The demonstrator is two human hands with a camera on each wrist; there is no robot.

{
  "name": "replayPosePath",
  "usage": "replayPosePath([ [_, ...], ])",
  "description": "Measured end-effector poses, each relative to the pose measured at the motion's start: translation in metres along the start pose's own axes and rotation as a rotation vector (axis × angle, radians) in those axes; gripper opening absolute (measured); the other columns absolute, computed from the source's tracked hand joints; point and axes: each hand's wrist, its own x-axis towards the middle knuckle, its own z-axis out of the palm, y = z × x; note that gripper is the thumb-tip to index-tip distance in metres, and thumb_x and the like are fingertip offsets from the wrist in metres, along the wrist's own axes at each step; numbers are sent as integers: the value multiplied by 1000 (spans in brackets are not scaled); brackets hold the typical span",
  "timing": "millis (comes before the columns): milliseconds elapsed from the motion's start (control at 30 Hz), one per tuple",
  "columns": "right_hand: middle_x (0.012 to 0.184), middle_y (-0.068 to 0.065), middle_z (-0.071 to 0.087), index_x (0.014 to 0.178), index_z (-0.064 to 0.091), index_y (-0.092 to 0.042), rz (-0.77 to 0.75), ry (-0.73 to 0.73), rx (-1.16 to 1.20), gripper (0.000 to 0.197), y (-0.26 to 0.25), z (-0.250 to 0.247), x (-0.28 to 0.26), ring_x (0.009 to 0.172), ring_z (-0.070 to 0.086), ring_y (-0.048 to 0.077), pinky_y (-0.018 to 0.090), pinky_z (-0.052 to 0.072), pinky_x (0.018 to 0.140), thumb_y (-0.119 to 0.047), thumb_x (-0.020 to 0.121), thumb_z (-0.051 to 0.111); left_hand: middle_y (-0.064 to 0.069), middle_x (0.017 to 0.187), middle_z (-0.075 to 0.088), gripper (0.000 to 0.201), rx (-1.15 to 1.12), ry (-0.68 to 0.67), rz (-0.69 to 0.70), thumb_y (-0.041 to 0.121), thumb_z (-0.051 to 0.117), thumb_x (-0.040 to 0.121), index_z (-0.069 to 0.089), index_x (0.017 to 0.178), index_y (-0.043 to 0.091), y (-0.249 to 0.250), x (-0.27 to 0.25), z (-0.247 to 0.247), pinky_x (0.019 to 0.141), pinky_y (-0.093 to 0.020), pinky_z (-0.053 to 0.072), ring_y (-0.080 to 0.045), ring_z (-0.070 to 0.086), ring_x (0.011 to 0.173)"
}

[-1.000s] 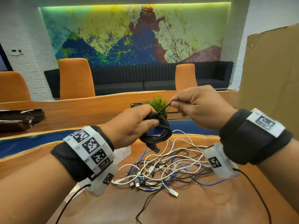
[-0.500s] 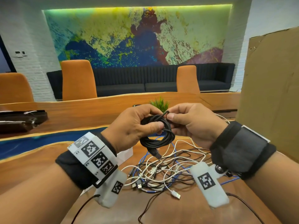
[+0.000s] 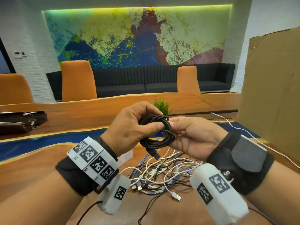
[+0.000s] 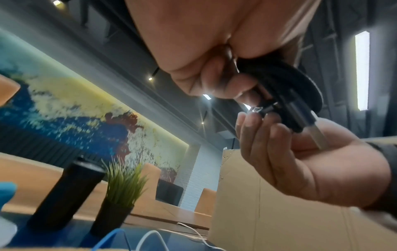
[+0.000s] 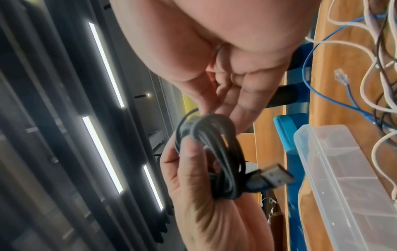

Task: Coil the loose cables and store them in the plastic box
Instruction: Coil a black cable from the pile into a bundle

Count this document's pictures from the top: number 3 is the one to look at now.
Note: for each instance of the person's left hand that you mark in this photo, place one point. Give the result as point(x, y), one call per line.
point(126, 128)

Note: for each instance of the person's right hand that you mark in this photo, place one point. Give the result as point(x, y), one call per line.
point(196, 138)

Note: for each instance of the clear plastic container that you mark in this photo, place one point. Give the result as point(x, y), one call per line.
point(126, 156)

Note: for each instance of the person's left forearm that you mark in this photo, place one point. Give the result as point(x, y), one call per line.
point(42, 203)

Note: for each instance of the green potted plant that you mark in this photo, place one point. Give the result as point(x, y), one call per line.
point(161, 107)

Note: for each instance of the black sofa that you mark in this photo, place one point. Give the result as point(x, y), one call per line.
point(152, 77)

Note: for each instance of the orange chair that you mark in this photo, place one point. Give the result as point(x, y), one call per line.
point(14, 91)
point(187, 79)
point(78, 81)

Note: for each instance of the wooden table with blue inlay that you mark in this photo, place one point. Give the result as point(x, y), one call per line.
point(182, 215)

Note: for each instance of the dark framed glass door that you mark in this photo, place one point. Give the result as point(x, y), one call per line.
point(2, 64)

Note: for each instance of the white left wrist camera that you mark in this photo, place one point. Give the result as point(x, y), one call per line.
point(112, 196)

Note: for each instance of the colourful abstract wall painting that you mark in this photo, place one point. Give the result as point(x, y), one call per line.
point(105, 39)

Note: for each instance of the white wall thermostat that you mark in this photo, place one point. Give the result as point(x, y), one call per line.
point(17, 55)

